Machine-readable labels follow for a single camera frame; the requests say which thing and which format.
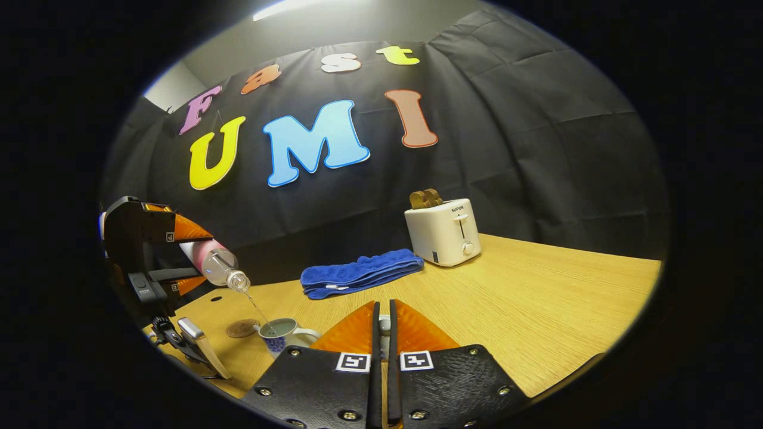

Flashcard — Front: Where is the white blue-patterned teacup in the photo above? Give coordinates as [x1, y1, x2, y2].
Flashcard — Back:
[255, 318, 322, 358]

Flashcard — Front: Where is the round brown coaster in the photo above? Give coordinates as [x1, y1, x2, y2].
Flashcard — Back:
[226, 319, 262, 339]

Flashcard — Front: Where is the black backdrop cloth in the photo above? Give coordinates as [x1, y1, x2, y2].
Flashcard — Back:
[100, 6, 671, 287]

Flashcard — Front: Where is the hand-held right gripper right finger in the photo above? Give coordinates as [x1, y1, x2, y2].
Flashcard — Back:
[387, 299, 531, 429]

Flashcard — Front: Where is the white toaster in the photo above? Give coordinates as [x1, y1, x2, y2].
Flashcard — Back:
[404, 198, 482, 268]

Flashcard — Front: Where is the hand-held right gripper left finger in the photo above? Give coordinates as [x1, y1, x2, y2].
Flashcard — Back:
[238, 300, 382, 429]

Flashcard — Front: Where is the folded blue towel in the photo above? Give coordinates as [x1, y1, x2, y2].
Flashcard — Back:
[300, 248, 425, 300]

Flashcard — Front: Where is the clear plastic water bottle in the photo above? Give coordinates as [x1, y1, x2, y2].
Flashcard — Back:
[179, 238, 252, 294]

